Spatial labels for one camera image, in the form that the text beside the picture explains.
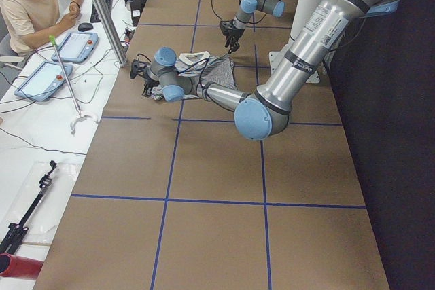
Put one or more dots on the red cylinder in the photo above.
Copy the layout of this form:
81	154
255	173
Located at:
20	267

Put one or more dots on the far blue teach pendant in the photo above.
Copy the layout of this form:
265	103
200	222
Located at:
76	47

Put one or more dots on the seated man beige shirt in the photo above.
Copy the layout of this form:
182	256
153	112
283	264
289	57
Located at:
31	23

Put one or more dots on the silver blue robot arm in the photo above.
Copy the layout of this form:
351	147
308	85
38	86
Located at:
247	8
318	25

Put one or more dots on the black power box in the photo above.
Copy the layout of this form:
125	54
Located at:
136	8

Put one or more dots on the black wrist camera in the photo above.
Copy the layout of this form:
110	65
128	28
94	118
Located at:
137	69

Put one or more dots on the near blue teach pendant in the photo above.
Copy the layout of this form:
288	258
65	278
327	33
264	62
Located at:
42	83

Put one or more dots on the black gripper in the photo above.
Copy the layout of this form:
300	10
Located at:
234	32
148	85

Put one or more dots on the black computer mouse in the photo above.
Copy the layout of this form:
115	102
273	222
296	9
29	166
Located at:
85	26

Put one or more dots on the metal reacher grabber tool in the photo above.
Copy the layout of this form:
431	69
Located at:
80	114

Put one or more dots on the blue teach pendant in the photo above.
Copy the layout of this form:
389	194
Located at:
42	83
76	47

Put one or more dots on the aluminium frame post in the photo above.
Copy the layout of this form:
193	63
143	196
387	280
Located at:
110	31

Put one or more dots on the navy white striped polo shirt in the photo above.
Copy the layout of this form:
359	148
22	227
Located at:
217	72

